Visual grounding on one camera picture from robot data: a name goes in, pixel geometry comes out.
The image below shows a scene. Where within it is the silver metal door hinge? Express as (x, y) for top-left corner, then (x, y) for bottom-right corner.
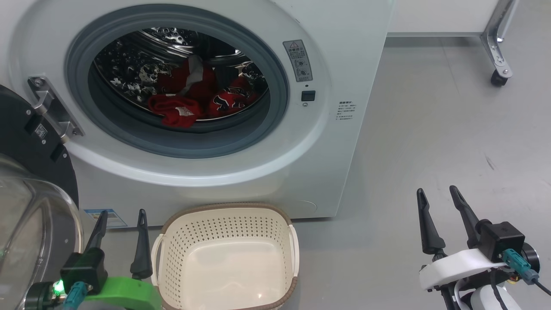
(28, 76), (85, 139)

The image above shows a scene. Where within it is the white front-load washing machine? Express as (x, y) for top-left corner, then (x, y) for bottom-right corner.
(0, 0), (396, 227)

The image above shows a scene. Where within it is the red basketball jersey clothing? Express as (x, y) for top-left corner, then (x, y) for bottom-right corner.
(148, 55), (263, 128)

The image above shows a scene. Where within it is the teal cable connector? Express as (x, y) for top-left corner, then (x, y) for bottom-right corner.
(501, 249), (540, 285)
(64, 281), (90, 310)

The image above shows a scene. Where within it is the warning label sticker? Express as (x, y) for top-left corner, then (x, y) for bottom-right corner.
(283, 40), (313, 82)

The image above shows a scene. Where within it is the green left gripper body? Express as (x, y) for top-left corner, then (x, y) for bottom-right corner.
(84, 277), (163, 310)

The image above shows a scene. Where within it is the metal stand leg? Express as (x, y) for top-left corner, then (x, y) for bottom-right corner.
(480, 0), (518, 79)

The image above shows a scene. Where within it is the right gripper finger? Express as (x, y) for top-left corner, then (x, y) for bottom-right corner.
(416, 188), (446, 255)
(449, 185), (481, 249)

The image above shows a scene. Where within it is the cream perforated laundry basket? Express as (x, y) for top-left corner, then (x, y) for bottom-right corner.
(151, 202), (300, 310)

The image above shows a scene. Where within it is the dark round washer door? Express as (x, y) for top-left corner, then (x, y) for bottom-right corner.
(0, 84), (85, 310)

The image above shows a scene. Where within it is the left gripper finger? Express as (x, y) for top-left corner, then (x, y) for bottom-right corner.
(85, 210), (108, 252)
(130, 209), (154, 280)

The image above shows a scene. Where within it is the blue energy label sticker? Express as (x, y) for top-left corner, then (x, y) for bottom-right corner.
(84, 209), (129, 229)

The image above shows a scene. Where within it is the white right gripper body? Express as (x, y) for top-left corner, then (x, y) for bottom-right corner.
(419, 248), (509, 292)

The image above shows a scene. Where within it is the thin black cable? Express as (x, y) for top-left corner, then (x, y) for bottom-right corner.
(533, 279), (551, 298)

